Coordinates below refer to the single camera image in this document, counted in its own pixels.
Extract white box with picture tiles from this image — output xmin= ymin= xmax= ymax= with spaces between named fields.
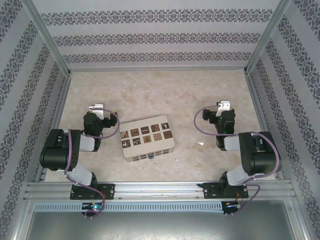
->
xmin=119 ymin=114 xmax=175 ymax=164

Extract grey metal sheet panel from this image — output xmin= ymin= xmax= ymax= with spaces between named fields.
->
xmin=23 ymin=209 xmax=302 ymax=240

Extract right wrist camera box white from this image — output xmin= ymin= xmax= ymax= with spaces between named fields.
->
xmin=216 ymin=100 xmax=231 ymax=117

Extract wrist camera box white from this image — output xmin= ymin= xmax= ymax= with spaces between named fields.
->
xmin=88 ymin=102 xmax=105 ymax=119
xmin=216 ymin=100 xmax=231 ymax=117

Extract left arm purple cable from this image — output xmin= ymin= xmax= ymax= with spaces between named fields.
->
xmin=63 ymin=108 xmax=120 ymax=219

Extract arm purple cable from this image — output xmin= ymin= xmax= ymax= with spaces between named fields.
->
xmin=63 ymin=108 xmax=120 ymax=219
xmin=194 ymin=104 xmax=281 ymax=217

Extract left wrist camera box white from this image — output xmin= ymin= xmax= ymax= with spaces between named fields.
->
xmin=88 ymin=102 xmax=105 ymax=119

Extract aluminium frame bar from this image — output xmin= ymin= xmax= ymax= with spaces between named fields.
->
xmin=34 ymin=72 xmax=73 ymax=183
xmin=244 ymin=71 xmax=286 ymax=181
xmin=67 ymin=65 xmax=249 ymax=73

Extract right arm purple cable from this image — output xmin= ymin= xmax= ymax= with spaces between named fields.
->
xmin=194 ymin=104 xmax=281 ymax=217

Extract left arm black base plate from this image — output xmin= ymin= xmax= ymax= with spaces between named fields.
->
xmin=69 ymin=183 xmax=116 ymax=201

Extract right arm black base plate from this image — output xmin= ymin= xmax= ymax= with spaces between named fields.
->
xmin=201 ymin=182 xmax=250 ymax=200

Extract aluminium frame post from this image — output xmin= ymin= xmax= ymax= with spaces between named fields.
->
xmin=244 ymin=0 xmax=293 ymax=75
xmin=19 ymin=0 xmax=73 ymax=77

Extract aluminium mounting rail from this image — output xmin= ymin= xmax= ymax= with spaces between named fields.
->
xmin=24 ymin=181 xmax=294 ymax=201

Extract slotted grey cable duct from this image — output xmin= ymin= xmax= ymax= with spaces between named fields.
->
xmin=33 ymin=201 xmax=224 ymax=214

